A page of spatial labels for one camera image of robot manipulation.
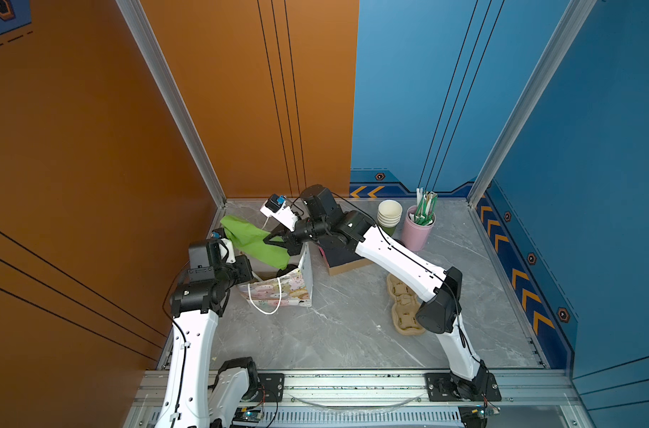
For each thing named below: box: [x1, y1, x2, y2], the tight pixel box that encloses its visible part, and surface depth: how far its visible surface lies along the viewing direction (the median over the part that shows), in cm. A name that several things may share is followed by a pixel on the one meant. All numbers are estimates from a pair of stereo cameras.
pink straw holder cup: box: [401, 205, 436, 252], surface depth 100 cm
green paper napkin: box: [220, 214, 292, 271], surface depth 68 cm
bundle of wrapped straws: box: [409, 187, 438, 226], surface depth 94 cm
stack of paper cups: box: [377, 198, 403, 237], surface depth 100 cm
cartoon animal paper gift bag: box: [237, 241, 313, 315], surface depth 75 cm
